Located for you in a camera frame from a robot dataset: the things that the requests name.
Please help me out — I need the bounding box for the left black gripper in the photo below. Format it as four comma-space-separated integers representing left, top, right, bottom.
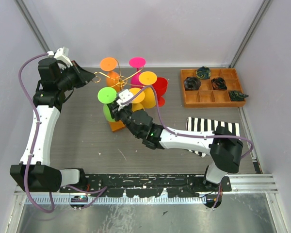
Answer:
58, 60, 95, 91

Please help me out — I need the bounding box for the green plastic wine glass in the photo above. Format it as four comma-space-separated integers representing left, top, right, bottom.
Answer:
97, 87, 117, 122

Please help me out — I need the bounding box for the yellow wine glass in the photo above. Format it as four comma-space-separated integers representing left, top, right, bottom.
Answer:
129, 87, 145, 112
139, 71, 157, 108

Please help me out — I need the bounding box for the gold wire wine glass rack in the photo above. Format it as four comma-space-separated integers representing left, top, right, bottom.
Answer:
93, 60, 148, 133

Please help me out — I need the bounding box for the orange plastic wine glass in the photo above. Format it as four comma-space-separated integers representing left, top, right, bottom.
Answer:
100, 57, 120, 91

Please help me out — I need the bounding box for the magenta plastic wine glass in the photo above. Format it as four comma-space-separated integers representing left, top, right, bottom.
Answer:
129, 57, 146, 88

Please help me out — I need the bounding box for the red plastic wine glass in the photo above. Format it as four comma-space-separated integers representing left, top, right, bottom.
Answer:
153, 77, 168, 107

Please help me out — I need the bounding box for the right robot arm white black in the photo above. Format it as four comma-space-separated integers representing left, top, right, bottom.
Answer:
106, 102, 243, 191

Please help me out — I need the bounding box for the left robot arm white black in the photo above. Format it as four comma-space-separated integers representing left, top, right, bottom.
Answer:
10, 58, 95, 192

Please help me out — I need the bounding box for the black white striped cloth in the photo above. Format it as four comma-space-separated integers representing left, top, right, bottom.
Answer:
185, 116, 242, 158

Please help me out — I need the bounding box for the dark rolled tie left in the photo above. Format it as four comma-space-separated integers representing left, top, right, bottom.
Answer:
183, 76, 201, 91

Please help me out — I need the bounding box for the dark rolled tie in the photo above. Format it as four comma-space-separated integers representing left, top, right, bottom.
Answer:
228, 90, 249, 101
183, 76, 201, 91
196, 66, 211, 80
211, 77, 227, 91

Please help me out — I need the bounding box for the wooden compartment tray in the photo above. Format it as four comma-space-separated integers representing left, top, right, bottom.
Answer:
180, 68, 246, 108

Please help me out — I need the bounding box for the dark rolled tie top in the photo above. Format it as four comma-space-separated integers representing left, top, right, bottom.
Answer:
196, 66, 211, 80

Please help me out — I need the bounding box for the dark rolled tie middle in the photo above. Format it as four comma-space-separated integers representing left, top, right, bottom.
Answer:
211, 77, 227, 91

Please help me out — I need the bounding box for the dark rolled tie right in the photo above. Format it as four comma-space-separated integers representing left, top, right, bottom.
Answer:
228, 90, 249, 101

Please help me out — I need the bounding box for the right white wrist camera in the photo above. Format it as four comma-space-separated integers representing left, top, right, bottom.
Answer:
116, 89, 133, 111

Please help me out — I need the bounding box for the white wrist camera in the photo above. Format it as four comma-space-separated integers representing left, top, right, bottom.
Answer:
116, 89, 133, 111
47, 47, 73, 67

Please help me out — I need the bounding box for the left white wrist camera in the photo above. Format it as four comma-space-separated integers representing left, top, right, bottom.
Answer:
47, 47, 73, 67

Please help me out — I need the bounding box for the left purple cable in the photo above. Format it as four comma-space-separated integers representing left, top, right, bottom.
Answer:
18, 52, 107, 214

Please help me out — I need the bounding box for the purple cable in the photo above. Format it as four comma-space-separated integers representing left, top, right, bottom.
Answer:
122, 84, 255, 209
18, 52, 107, 214

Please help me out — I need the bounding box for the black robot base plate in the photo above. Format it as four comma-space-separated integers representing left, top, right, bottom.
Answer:
59, 173, 232, 199

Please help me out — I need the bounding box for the grey slotted cable duct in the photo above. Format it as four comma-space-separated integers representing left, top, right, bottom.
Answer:
33, 195, 206, 205

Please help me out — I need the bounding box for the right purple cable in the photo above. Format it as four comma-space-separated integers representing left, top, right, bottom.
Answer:
122, 84, 255, 209

